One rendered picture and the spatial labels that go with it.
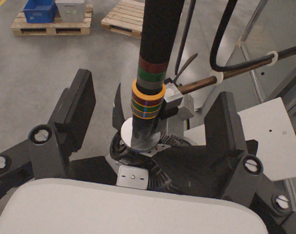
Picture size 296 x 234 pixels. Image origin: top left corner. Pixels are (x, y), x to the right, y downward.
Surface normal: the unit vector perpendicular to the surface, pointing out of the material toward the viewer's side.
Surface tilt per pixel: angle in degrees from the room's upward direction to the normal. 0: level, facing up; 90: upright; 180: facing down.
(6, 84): 0
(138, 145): 0
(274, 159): 50
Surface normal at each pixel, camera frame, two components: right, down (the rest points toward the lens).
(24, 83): 0.12, -0.57
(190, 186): -0.31, -0.83
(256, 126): -0.68, -0.48
